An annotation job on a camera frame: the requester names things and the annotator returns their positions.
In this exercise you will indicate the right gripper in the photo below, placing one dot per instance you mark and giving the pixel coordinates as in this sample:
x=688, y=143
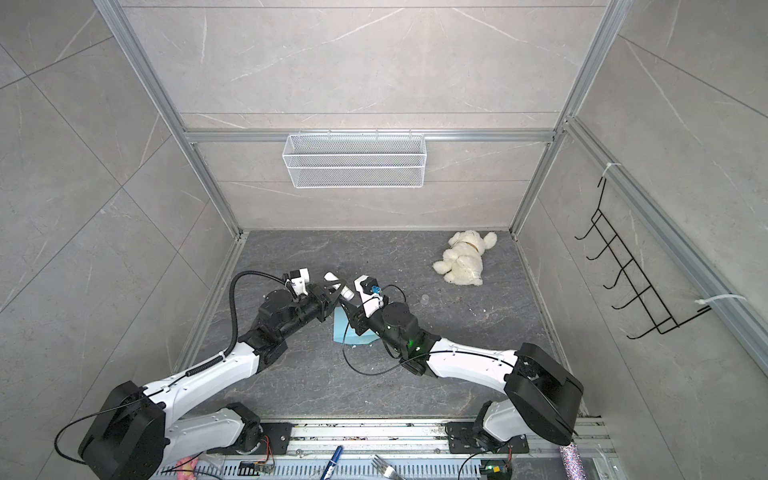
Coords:
x=355, y=316

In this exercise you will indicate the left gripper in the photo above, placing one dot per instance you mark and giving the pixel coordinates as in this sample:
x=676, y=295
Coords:
x=323, y=300

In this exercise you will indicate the light blue envelope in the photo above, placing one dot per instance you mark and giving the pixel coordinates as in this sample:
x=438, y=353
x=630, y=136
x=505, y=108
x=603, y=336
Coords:
x=343, y=333

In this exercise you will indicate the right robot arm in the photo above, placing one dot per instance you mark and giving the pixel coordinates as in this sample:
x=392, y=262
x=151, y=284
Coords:
x=542, y=396

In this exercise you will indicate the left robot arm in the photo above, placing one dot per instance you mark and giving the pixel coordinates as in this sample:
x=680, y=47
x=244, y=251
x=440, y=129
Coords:
x=142, y=428

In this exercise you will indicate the white plush teddy bear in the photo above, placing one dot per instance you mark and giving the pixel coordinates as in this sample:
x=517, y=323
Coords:
x=461, y=263

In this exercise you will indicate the silver fork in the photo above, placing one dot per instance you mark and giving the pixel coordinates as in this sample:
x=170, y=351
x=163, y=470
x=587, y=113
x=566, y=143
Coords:
x=385, y=469

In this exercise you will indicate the blue marker pen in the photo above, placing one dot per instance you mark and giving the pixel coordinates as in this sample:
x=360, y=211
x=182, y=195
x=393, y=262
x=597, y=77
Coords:
x=332, y=463

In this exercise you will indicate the pink small object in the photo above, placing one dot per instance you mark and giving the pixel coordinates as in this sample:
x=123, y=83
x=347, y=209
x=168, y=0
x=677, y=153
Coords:
x=185, y=469

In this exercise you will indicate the glitter pink microphone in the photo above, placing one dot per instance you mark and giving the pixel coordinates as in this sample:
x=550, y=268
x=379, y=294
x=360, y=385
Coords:
x=572, y=462

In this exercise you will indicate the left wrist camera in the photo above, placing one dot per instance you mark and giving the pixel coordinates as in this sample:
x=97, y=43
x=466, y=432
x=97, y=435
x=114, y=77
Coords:
x=297, y=281

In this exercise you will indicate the white wire mesh basket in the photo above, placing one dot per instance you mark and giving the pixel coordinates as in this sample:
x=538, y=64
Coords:
x=355, y=160

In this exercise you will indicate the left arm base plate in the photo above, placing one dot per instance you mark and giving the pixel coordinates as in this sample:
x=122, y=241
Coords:
x=270, y=437

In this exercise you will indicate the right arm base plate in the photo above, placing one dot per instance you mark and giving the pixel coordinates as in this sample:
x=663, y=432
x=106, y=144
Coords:
x=465, y=438

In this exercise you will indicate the black wire hook rack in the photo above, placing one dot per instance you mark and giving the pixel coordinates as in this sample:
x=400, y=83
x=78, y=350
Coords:
x=632, y=274

